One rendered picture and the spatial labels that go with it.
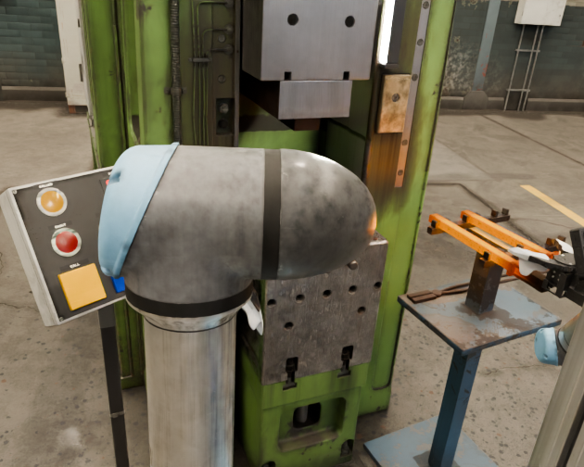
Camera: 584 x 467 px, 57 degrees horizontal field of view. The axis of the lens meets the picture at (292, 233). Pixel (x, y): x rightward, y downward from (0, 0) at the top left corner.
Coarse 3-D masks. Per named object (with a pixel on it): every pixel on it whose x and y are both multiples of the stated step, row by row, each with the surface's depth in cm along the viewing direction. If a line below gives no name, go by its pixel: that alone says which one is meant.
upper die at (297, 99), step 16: (240, 80) 160; (256, 80) 147; (288, 80) 133; (256, 96) 149; (272, 96) 137; (288, 96) 133; (304, 96) 135; (320, 96) 136; (336, 96) 138; (272, 112) 138; (288, 112) 135; (304, 112) 137; (320, 112) 138; (336, 112) 140
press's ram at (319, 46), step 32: (256, 0) 125; (288, 0) 123; (320, 0) 126; (352, 0) 129; (256, 32) 128; (288, 32) 127; (320, 32) 129; (352, 32) 132; (256, 64) 130; (288, 64) 130; (320, 64) 133; (352, 64) 136
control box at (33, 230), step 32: (32, 192) 105; (64, 192) 109; (96, 192) 114; (32, 224) 104; (64, 224) 108; (96, 224) 112; (32, 256) 103; (64, 256) 107; (96, 256) 111; (32, 288) 108; (64, 320) 105
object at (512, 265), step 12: (432, 216) 159; (444, 228) 155; (456, 228) 152; (468, 240) 147; (480, 240) 146; (480, 252) 144; (492, 252) 140; (504, 264) 137; (516, 264) 134; (516, 276) 134; (528, 276) 131; (540, 276) 129; (540, 288) 128
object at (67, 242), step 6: (60, 234) 107; (66, 234) 108; (72, 234) 109; (60, 240) 107; (66, 240) 107; (72, 240) 108; (60, 246) 107; (66, 246) 107; (72, 246) 108; (66, 252) 107
